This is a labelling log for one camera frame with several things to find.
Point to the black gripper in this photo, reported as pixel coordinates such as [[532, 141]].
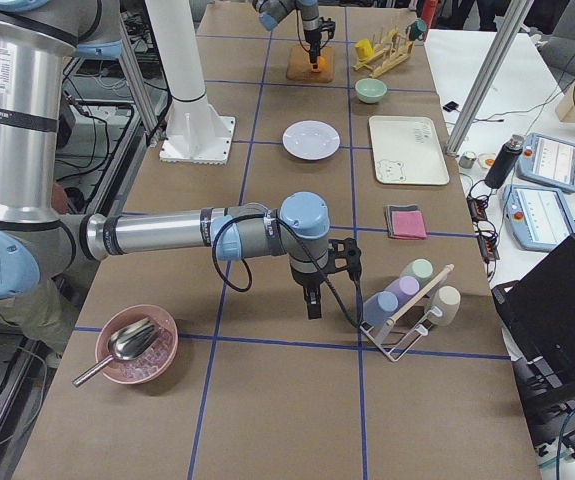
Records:
[[308, 283], [311, 38]]

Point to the orange fruit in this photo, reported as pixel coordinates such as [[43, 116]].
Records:
[[319, 65]]

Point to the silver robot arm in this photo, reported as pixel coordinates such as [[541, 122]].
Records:
[[37, 243], [272, 12]]

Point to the cream bear serving tray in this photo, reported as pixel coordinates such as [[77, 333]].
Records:
[[406, 151]]

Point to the wooden cutting board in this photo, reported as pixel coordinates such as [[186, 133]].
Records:
[[298, 68]]

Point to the yellow mug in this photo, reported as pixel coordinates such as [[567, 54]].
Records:
[[364, 50]]

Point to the blue tumbler cup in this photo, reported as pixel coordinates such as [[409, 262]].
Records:
[[379, 308]]

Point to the green ceramic bowl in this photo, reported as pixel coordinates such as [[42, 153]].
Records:
[[370, 90]]

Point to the wooden mug drying rack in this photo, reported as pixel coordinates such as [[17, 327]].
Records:
[[391, 50]]

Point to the white ceramic plate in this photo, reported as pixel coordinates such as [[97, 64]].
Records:
[[311, 140]]

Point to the purple tumbler cup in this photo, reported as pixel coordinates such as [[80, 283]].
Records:
[[404, 288]]

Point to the dark green mug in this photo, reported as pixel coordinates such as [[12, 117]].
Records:
[[416, 30]]

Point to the green tumbler cup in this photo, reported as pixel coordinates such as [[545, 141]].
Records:
[[421, 269]]

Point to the grey folded cloth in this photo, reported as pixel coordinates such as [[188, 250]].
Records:
[[390, 208]]

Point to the pink folded cloth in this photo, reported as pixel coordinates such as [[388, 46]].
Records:
[[407, 225]]

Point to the beige tumbler cup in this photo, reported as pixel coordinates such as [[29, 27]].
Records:
[[444, 305]]

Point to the small black device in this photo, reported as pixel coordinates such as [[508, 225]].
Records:
[[450, 106]]

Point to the pink bowl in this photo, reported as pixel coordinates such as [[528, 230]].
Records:
[[153, 351]]

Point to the metal scoop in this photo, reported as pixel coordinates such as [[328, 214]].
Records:
[[126, 344]]

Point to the small metal tin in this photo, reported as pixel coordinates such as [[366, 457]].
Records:
[[467, 160]]

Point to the black thermos bottle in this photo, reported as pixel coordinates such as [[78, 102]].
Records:
[[504, 162]]

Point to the near teach pendant tablet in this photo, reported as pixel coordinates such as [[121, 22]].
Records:
[[539, 217]]

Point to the teach pendant tablet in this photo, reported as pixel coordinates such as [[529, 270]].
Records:
[[548, 161], [539, 217]]

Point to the black laptop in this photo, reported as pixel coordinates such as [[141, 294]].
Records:
[[539, 310]]

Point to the far teach pendant tablet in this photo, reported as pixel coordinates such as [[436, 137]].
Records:
[[548, 161]]

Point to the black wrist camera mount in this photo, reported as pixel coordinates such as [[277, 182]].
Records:
[[344, 255], [327, 27]]

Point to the white wire cup rack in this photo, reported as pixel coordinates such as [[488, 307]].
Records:
[[409, 324]]

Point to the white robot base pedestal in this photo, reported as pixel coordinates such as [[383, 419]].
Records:
[[195, 132]]

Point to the aluminium frame post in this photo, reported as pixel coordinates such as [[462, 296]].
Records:
[[504, 37]]

